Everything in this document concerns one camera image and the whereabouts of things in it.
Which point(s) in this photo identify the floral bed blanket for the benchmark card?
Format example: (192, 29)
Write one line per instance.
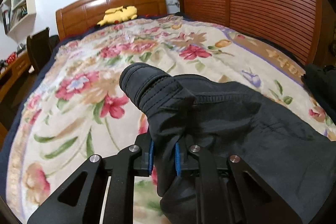
(259, 66)

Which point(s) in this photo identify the dark wooden chair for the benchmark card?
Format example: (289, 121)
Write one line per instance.
(39, 48)

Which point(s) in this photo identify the folded black clothes stack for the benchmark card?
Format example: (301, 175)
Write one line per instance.
(321, 84)

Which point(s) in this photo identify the red basket on desk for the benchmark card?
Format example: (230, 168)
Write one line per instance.
(11, 58)

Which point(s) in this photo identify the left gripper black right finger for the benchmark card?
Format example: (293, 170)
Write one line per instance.
(228, 190)

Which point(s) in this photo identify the wooden desk with cabinets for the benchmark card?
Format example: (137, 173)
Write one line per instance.
(12, 73)

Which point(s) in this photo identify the yellow Pikachu plush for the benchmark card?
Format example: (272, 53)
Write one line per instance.
(118, 15)

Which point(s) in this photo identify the wooden headboard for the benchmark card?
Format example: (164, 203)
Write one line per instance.
(81, 15)

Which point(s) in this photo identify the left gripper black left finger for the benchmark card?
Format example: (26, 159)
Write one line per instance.
(101, 190)

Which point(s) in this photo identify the white wall shelf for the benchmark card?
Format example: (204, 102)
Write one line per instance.
(15, 12)

